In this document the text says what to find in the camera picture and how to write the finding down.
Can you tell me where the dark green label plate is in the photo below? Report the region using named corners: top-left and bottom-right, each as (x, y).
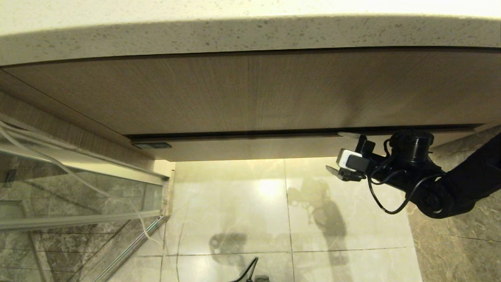
top-left (132, 142), bottom-right (173, 150)

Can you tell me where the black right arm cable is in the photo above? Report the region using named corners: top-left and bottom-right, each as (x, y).
top-left (366, 138), bottom-right (445, 215)

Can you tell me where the thin black cable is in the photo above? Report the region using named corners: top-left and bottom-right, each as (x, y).
top-left (229, 256), bottom-right (259, 282)

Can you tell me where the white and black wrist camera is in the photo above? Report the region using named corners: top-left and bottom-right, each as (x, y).
top-left (336, 148), bottom-right (371, 172)

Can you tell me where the wooden vanity drawer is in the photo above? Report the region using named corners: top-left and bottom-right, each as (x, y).
top-left (127, 125), bottom-right (486, 162)

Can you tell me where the thin white cable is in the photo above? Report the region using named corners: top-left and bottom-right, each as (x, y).
top-left (0, 119), bottom-right (166, 246)

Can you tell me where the fixed wooden cabinet front panel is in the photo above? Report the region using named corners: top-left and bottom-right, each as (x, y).
top-left (2, 47), bottom-right (501, 137)

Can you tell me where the glass shower partition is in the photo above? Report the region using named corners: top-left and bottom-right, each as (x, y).
top-left (0, 113), bottom-right (177, 282)

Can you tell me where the speckled stone countertop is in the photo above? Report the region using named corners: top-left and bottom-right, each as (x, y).
top-left (0, 0), bottom-right (501, 67)

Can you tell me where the chrome floor rail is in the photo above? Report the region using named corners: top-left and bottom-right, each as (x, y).
top-left (92, 213), bottom-right (171, 282)

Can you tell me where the wooden cabinet side panel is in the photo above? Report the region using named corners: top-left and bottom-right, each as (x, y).
top-left (0, 69), bottom-right (157, 170)

